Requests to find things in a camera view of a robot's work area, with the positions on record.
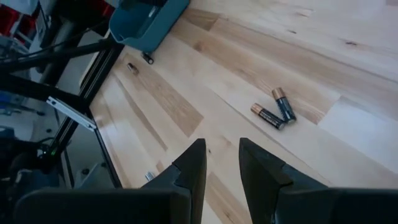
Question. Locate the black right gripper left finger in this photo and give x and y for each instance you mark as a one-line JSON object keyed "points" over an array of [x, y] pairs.
{"points": [[109, 207]]}

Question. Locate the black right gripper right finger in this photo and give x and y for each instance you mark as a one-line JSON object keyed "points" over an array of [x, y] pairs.
{"points": [[326, 207]]}

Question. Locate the silver Energizer battery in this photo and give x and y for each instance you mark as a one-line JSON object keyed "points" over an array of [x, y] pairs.
{"points": [[149, 176]]}

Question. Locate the black and silver battery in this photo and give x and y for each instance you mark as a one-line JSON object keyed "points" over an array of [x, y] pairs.
{"points": [[148, 58]]}

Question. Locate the small black copper-top battery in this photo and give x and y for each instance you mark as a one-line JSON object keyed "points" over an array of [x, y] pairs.
{"points": [[133, 68]]}

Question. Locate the teal plastic bin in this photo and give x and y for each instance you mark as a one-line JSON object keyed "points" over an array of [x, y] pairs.
{"points": [[140, 31]]}

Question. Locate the red storage bin rack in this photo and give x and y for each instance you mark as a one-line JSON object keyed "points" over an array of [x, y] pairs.
{"points": [[9, 18]]}

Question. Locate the white metal bracket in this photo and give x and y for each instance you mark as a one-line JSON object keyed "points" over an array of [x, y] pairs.
{"points": [[71, 113]]}

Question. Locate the black aluminium table frame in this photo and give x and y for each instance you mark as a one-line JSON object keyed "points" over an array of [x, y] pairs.
{"points": [[99, 74]]}

